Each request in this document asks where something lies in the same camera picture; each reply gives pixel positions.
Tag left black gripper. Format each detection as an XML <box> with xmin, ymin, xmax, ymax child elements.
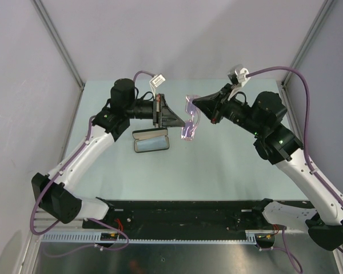
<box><xmin>125</xmin><ymin>94</ymin><xmax>185</xmax><ymax>128</ymax></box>

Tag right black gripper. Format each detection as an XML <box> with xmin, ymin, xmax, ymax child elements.
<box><xmin>192</xmin><ymin>83</ymin><xmax>265</xmax><ymax>137</ymax></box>

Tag pink frame purple sunglasses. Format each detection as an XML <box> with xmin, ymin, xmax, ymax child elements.
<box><xmin>181</xmin><ymin>95</ymin><xmax>201</xmax><ymax>141</ymax></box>

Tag light blue cleaning cloth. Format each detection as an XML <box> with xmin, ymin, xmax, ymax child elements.
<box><xmin>137</xmin><ymin>136</ymin><xmax>168</xmax><ymax>151</ymax></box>

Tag black glasses case beige lining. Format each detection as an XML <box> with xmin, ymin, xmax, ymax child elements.
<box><xmin>132</xmin><ymin>127</ymin><xmax>170</xmax><ymax>153</ymax></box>

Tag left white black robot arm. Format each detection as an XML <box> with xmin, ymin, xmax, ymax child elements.
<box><xmin>31</xmin><ymin>74</ymin><xmax>185</xmax><ymax>228</ymax></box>

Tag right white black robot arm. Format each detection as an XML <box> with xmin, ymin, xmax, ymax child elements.
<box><xmin>192</xmin><ymin>84</ymin><xmax>343</xmax><ymax>251</ymax></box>

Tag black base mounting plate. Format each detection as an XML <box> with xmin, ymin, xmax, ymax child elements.
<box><xmin>82</xmin><ymin>199</ymin><xmax>293</xmax><ymax>236</ymax></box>

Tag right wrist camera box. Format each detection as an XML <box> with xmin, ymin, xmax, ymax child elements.
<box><xmin>228</xmin><ymin>64</ymin><xmax>250</xmax><ymax>100</ymax></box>

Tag left aluminium frame post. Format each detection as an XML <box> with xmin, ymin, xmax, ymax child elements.
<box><xmin>31</xmin><ymin>0</ymin><xmax>85</xmax><ymax>90</ymax></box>

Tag aluminium frame post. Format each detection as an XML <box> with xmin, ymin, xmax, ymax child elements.
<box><xmin>282</xmin><ymin>0</ymin><xmax>337</xmax><ymax>88</ymax></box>
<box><xmin>31</xmin><ymin>0</ymin><xmax>85</xmax><ymax>90</ymax></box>

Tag grey slotted cable duct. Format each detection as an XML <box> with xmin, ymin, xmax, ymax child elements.
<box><xmin>41</xmin><ymin>230</ymin><xmax>275</xmax><ymax>245</ymax></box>

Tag right aluminium frame post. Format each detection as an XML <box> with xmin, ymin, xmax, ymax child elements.
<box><xmin>282</xmin><ymin>0</ymin><xmax>337</xmax><ymax>88</ymax></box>

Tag aluminium extrusion rail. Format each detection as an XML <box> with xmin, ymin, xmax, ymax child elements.
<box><xmin>30</xmin><ymin>205</ymin><xmax>85</xmax><ymax>231</ymax></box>

